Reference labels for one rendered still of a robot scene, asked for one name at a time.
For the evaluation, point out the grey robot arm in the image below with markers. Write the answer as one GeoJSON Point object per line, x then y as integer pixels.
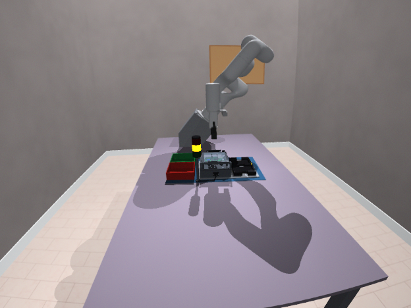
{"type": "Point", "coordinates": [240, 66]}

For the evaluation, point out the red bin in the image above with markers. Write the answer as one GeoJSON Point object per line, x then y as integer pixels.
{"type": "Point", "coordinates": [181, 171]}

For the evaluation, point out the green open bin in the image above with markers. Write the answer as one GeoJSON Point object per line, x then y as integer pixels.
{"type": "Point", "coordinates": [182, 157]}

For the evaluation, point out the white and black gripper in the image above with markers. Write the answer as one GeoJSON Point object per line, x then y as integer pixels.
{"type": "Point", "coordinates": [213, 123]}

